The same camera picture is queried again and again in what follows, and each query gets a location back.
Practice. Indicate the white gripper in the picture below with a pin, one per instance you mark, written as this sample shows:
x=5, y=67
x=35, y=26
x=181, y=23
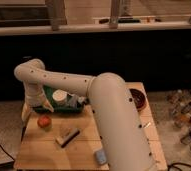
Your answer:
x=34, y=97

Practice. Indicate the red apple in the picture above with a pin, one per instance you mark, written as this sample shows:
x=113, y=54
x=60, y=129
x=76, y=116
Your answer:
x=44, y=121

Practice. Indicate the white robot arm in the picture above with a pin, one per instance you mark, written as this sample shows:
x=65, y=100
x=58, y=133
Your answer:
x=118, y=122

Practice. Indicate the green plastic cup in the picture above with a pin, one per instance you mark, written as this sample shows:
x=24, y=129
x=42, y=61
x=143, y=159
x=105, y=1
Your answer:
x=47, y=128

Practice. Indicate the green plastic tray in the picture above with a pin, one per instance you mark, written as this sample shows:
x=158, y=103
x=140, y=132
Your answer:
x=61, y=108

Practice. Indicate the wooden black brush block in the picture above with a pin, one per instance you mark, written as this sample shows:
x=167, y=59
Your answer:
x=63, y=141

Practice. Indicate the wooden cutting board table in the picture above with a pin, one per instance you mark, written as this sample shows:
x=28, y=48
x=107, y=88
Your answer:
x=39, y=150

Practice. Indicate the blue sponge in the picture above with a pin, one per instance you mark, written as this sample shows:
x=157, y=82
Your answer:
x=100, y=157

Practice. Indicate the dark brown bowl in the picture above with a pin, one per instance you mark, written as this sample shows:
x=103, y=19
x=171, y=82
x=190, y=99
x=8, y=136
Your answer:
x=139, y=98

